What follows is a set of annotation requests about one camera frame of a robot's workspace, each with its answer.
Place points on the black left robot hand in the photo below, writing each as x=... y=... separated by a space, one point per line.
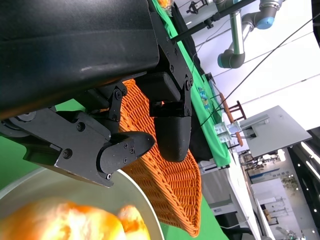
x=75 y=50

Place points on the grey round bowl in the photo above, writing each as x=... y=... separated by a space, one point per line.
x=75 y=185

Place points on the orange white pumpkin bread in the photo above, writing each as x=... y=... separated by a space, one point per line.
x=50 y=220

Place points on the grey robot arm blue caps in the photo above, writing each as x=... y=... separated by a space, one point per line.
x=236 y=32

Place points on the bagged bread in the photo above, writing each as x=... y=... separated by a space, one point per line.
x=165 y=3

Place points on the orange wicker basket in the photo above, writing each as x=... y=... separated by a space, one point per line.
x=175 y=187

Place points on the green tablecloth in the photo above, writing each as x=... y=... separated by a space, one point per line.
x=15 y=155

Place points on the black metal pole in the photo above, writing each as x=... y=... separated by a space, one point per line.
x=215 y=17

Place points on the green cloth with cartoon print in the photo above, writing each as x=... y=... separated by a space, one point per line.
x=212 y=120

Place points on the white green small boxes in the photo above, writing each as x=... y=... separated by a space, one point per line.
x=222 y=132

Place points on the brown wooden chair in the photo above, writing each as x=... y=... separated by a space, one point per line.
x=240 y=110

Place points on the white desk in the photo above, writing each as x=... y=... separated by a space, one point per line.
x=220 y=185

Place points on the grey flat panel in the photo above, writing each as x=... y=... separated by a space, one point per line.
x=275 y=132

